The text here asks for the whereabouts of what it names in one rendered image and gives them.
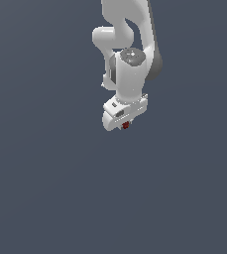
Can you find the small red cube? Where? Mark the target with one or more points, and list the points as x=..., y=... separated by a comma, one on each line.
x=125, y=125

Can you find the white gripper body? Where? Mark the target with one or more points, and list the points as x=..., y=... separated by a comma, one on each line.
x=118, y=114

